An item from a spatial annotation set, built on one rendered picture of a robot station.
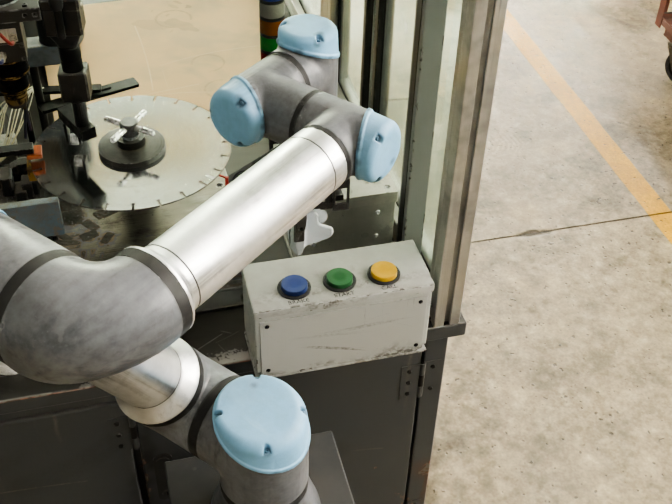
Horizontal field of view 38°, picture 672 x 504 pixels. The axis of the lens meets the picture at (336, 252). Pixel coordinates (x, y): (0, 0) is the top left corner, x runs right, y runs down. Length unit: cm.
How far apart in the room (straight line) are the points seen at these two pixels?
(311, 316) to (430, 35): 44
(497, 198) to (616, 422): 92
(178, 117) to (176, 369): 65
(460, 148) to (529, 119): 215
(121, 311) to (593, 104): 298
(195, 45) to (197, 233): 147
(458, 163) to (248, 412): 48
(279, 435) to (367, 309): 36
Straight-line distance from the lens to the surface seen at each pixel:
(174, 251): 90
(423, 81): 145
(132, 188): 158
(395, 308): 149
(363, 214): 166
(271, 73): 115
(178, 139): 169
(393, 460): 190
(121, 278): 86
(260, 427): 119
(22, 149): 166
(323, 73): 120
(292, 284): 145
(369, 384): 171
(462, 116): 137
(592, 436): 251
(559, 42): 406
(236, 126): 113
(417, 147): 151
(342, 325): 149
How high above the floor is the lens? 190
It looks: 41 degrees down
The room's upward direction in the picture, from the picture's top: 2 degrees clockwise
